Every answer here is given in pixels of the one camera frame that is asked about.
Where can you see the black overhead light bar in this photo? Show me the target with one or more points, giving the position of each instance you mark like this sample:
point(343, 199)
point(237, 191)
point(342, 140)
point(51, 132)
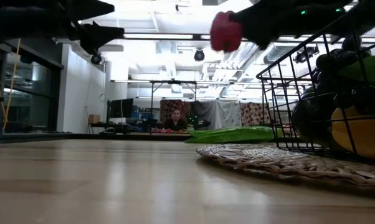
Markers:
point(197, 36)

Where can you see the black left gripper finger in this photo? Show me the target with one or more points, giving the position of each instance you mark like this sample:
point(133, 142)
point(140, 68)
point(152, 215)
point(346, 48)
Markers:
point(88, 9)
point(95, 37)

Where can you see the grey cloth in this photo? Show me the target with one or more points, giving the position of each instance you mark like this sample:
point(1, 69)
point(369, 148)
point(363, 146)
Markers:
point(206, 112)

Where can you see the black aluminium table frame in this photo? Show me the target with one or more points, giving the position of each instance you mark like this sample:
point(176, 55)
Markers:
point(35, 136)

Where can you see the yellow orange starfruit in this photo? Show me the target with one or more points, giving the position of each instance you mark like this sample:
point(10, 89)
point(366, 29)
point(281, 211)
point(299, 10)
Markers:
point(362, 133)

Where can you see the silver ventilation duct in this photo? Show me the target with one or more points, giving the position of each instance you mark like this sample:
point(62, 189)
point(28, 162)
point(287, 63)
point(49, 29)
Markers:
point(278, 52)

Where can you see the black metal rack frame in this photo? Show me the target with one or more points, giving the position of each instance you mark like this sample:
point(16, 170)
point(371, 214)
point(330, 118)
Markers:
point(175, 82)

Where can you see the cardboard box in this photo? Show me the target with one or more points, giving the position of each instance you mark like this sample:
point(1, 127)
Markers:
point(94, 119)

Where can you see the black computer monitor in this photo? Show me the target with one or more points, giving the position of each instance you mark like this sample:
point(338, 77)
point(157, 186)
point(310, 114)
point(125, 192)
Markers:
point(121, 108)

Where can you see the long green leafy vegetable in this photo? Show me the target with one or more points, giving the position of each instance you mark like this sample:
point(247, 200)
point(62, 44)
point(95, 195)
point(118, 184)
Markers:
point(234, 134)

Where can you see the black grape bunch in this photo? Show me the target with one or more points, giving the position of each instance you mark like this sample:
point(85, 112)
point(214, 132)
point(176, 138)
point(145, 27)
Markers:
point(326, 62)

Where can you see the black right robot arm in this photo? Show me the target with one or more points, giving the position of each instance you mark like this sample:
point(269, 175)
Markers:
point(368, 15)

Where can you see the red patterned cloth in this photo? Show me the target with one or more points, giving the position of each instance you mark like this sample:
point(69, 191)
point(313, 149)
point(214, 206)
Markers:
point(168, 105)

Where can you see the person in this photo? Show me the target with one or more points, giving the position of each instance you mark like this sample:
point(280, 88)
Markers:
point(175, 122)

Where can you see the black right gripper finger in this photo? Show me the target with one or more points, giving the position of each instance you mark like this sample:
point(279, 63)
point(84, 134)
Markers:
point(253, 14)
point(262, 35)

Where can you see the red bell pepper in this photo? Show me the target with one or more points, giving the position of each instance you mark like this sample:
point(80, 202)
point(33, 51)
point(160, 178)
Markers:
point(225, 32)

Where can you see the white cloth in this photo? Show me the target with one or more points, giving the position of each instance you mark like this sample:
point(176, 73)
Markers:
point(229, 113)

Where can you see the dark purple round fruit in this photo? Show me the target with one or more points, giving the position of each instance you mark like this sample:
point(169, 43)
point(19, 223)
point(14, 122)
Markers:
point(312, 121)

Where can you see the brown floral cloth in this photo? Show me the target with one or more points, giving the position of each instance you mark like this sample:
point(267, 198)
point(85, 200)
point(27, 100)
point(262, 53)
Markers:
point(253, 113)

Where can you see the black ceiling spotlight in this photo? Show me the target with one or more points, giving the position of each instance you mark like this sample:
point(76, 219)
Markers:
point(301, 56)
point(199, 55)
point(96, 58)

